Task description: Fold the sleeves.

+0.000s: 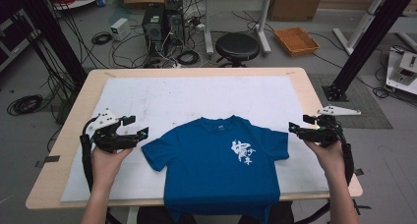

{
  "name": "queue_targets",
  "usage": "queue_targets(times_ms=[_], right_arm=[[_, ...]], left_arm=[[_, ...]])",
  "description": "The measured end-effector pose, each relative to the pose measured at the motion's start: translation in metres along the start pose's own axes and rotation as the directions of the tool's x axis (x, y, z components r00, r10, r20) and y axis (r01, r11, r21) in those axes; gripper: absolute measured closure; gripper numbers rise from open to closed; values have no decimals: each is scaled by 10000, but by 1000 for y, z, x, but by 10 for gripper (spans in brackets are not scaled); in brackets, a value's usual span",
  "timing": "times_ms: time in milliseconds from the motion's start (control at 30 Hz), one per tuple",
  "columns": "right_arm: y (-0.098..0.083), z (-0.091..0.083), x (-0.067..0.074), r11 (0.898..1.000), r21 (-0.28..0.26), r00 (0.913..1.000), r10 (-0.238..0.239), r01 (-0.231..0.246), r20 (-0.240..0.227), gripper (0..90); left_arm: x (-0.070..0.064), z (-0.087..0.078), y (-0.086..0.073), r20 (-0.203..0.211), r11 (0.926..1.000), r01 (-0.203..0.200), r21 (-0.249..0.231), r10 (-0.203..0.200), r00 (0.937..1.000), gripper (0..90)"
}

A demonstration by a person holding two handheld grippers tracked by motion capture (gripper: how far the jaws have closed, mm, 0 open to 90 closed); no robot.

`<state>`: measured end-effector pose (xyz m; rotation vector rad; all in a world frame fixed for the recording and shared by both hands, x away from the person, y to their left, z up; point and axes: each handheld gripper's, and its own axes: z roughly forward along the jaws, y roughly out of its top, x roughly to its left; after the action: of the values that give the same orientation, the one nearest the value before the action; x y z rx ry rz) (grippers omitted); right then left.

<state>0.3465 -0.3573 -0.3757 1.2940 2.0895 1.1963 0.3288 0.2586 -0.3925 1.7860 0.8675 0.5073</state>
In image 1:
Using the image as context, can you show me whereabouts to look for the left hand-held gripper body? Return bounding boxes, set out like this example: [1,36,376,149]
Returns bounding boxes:
[86,108,140,153]

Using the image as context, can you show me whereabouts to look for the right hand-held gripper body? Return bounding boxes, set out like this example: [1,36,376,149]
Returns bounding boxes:
[298,105,362,148]

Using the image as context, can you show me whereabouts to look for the blue t-shirt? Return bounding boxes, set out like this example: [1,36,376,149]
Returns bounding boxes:
[141,115,290,224]

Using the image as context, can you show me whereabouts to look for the person's left hand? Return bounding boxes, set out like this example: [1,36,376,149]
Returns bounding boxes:
[90,147,133,190]

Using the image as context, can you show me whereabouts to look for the person's right hand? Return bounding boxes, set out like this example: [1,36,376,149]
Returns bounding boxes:
[303,140,347,183]

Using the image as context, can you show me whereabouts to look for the wooden table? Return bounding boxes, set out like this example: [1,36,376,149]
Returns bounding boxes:
[25,67,364,210]

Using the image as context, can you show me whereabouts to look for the grey floor mat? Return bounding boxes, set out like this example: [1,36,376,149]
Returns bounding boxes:
[308,73,393,131]

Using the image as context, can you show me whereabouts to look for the black tape strip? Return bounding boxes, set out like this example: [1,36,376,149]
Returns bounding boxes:
[34,154,61,168]

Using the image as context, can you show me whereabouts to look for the white mat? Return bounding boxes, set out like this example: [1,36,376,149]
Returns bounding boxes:
[61,76,329,202]

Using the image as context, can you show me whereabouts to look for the orange tray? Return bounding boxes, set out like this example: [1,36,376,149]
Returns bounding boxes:
[273,27,321,57]

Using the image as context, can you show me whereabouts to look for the person's dark pants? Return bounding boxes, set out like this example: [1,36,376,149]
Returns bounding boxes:
[137,200,295,224]

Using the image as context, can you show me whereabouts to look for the white power supply box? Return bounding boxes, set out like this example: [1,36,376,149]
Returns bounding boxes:
[110,17,132,42]

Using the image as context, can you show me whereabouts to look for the black computer tower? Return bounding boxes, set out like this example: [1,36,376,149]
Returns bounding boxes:
[163,0,187,49]
[142,4,165,56]

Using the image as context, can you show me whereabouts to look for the black round stool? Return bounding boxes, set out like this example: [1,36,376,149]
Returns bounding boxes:
[214,31,261,68]

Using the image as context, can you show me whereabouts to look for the white device on board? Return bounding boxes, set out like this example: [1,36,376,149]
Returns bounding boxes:
[386,49,417,96]

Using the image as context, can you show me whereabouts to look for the white metal stand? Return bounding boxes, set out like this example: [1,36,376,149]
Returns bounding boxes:
[332,0,394,56]

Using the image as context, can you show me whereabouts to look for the large cardboard box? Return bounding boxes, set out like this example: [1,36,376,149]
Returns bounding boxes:
[268,0,326,23]

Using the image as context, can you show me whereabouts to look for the grey metal rack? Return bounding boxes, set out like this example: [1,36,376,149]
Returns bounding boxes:
[0,7,42,73]

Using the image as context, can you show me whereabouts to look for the black sleeved gripper cable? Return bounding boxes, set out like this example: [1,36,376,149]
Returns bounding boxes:
[335,124,356,186]
[79,117,96,193]

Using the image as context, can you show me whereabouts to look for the black coiled cable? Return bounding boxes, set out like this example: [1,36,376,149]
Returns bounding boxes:
[176,49,202,67]
[90,31,114,46]
[6,93,44,117]

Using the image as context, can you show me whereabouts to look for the black frame post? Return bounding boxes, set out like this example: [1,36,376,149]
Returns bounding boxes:
[18,0,89,87]
[322,0,417,102]

